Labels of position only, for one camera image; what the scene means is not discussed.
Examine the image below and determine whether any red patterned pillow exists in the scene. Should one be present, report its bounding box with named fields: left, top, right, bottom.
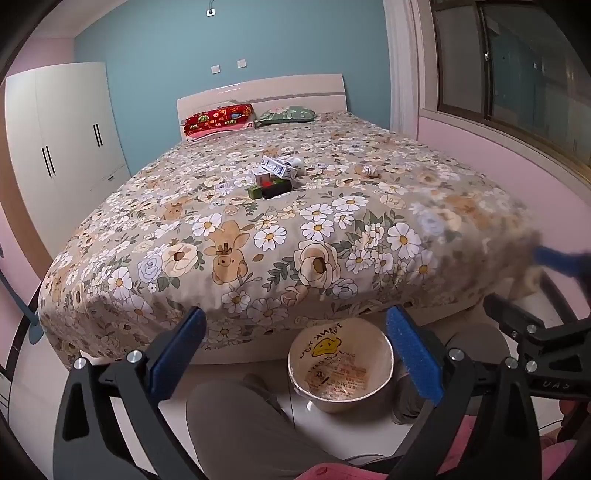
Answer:
left=182, top=104, right=254, bottom=139

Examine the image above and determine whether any cream printed waste bin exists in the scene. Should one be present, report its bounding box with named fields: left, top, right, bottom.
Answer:
left=287, top=318, right=395, bottom=414

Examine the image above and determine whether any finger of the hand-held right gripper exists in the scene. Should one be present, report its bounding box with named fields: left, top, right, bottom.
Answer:
left=533, top=244, right=591, bottom=280
left=483, top=294, right=591, bottom=352

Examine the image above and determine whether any bed with floral sheet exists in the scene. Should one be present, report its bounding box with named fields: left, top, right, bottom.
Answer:
left=37, top=111, right=543, bottom=370

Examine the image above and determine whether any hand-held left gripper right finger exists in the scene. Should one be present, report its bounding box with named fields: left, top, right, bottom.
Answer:
left=385, top=305, right=532, bottom=480

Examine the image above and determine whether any green floral pillow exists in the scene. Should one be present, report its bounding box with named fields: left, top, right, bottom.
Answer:
left=254, top=106, right=318, bottom=127

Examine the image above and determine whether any pink garment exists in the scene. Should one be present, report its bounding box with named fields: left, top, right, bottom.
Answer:
left=300, top=413, right=591, bottom=480

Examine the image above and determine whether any white and blue carton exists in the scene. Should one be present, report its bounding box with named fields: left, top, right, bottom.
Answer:
left=261, top=156, right=296, bottom=182

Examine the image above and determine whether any white curtain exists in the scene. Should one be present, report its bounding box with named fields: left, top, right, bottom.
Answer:
left=384, top=0, right=421, bottom=139

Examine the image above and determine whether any white wardrobe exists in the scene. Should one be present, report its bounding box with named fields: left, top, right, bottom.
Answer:
left=4, top=62, right=132, bottom=259

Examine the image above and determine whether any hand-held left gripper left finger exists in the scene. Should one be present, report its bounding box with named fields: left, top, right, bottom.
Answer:
left=53, top=305, right=208, bottom=480

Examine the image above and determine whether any window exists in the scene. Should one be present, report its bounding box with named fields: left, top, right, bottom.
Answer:
left=429, top=0, right=591, bottom=171

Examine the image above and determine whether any cream headboard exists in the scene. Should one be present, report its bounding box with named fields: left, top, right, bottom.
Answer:
left=176, top=74, right=348, bottom=139

